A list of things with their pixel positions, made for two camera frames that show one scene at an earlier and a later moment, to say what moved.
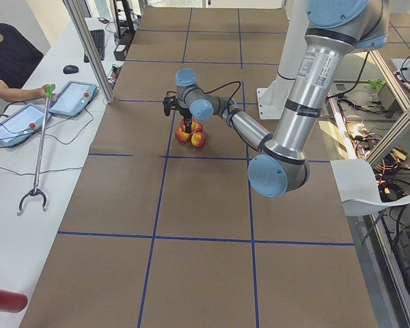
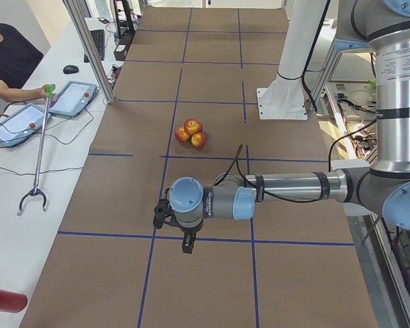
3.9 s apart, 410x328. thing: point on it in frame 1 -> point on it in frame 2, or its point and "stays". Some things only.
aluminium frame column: [74, 14] stays
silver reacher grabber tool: [41, 147] stays
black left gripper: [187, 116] -> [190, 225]
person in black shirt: [11, 59] stays
